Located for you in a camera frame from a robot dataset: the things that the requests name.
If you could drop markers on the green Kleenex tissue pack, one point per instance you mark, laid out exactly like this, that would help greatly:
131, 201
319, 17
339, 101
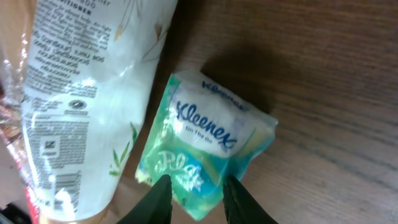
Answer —
202, 133

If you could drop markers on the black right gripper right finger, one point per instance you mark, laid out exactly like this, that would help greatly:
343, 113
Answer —
240, 207

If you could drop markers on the white conditioner tube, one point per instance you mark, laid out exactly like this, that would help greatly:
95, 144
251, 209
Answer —
90, 71

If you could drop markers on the orange spaghetti packet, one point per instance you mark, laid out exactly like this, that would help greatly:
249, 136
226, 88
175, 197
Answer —
16, 28

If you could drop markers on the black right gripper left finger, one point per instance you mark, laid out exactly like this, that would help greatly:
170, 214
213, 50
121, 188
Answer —
155, 207

